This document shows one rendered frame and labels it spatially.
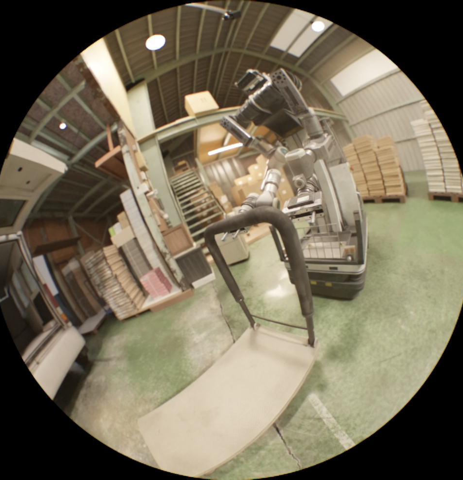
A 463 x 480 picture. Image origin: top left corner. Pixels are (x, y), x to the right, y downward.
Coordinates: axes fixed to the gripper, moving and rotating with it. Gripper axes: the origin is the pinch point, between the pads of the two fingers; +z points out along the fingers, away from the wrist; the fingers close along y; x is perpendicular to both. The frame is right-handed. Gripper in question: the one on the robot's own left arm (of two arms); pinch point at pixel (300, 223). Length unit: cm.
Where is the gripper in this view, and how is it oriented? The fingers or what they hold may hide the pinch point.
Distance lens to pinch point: 42.6
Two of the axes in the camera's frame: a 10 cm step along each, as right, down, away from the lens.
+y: -6.5, 1.2, 7.5
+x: -6.0, -6.8, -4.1
